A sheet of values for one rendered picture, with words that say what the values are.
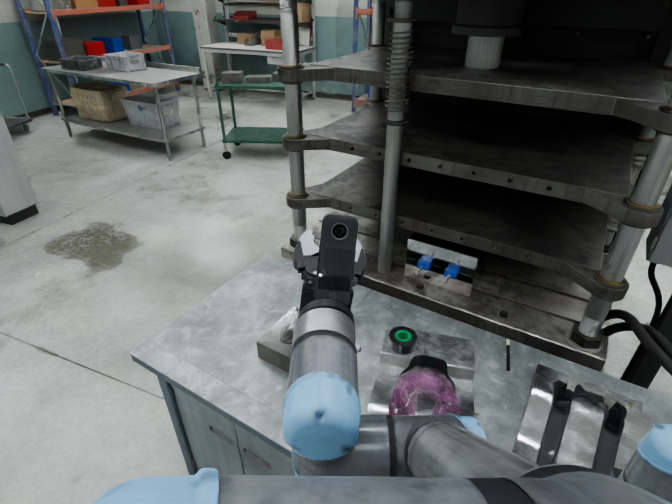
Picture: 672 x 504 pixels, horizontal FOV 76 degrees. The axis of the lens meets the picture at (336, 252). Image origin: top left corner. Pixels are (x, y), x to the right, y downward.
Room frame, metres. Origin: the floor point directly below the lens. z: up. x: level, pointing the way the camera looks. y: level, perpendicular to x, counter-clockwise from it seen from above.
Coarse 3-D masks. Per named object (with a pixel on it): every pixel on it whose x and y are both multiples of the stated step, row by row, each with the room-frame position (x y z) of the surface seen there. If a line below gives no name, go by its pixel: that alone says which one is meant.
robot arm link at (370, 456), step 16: (368, 416) 0.32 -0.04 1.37; (384, 416) 0.32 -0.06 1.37; (368, 432) 0.29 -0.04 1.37; (384, 432) 0.29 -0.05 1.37; (352, 448) 0.28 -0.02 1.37; (368, 448) 0.28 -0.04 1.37; (384, 448) 0.28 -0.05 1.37; (304, 464) 0.27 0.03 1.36; (320, 464) 0.26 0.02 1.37; (336, 464) 0.26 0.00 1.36; (352, 464) 0.27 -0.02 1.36; (368, 464) 0.27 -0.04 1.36; (384, 464) 0.27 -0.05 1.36
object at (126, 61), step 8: (104, 56) 5.59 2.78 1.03; (112, 56) 5.50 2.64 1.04; (120, 56) 5.77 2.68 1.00; (128, 56) 5.45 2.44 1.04; (136, 56) 5.54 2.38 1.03; (112, 64) 5.53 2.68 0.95; (120, 64) 5.44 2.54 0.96; (128, 64) 5.44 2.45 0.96; (136, 64) 5.52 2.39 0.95; (144, 64) 5.61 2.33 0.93
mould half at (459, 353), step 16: (384, 336) 0.93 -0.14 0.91; (432, 336) 0.93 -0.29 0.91; (448, 336) 0.93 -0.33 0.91; (384, 352) 0.87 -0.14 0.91; (416, 352) 0.87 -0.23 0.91; (432, 352) 0.87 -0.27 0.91; (448, 352) 0.87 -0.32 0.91; (464, 352) 0.87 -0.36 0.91; (384, 368) 0.84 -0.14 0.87; (400, 368) 0.84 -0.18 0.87; (448, 368) 0.82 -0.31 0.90; (464, 368) 0.81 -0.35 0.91; (384, 384) 0.78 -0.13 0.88; (464, 384) 0.79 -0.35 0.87; (384, 400) 0.71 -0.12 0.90; (432, 400) 0.72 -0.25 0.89; (464, 400) 0.73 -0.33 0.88
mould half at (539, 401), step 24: (552, 384) 0.73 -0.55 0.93; (576, 384) 0.80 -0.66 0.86; (528, 408) 0.68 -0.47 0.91; (576, 408) 0.66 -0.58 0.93; (600, 408) 0.66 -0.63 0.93; (528, 432) 0.63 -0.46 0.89; (576, 432) 0.61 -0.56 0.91; (624, 432) 0.60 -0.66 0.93; (648, 432) 0.60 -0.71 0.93; (528, 456) 0.57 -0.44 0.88; (576, 456) 0.57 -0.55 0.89; (624, 456) 0.56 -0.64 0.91
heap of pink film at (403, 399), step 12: (408, 372) 0.82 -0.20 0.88; (420, 372) 0.80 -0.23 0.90; (432, 372) 0.81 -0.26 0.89; (396, 384) 0.77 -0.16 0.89; (408, 384) 0.77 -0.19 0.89; (420, 384) 0.76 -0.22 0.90; (432, 384) 0.77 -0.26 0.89; (444, 384) 0.77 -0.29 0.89; (396, 396) 0.71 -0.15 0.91; (408, 396) 0.71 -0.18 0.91; (432, 396) 0.73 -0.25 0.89; (444, 396) 0.72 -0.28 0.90; (456, 396) 0.74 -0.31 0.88; (396, 408) 0.68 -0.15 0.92; (408, 408) 0.67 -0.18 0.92; (444, 408) 0.67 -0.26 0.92; (456, 408) 0.67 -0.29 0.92
